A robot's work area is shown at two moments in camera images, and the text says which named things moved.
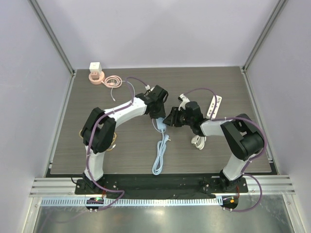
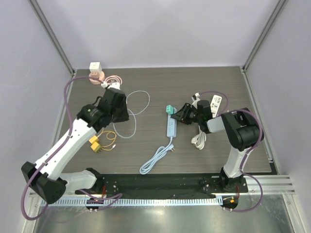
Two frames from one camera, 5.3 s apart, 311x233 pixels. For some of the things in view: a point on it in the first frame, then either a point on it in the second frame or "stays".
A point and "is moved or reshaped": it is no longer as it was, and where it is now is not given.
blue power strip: x=161 y=123 is moved or reshaped
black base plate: x=162 y=185 stays
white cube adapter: x=95 y=67 stays
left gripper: x=162 y=114 to x=124 y=116
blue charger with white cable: x=119 y=83 to x=133 y=114
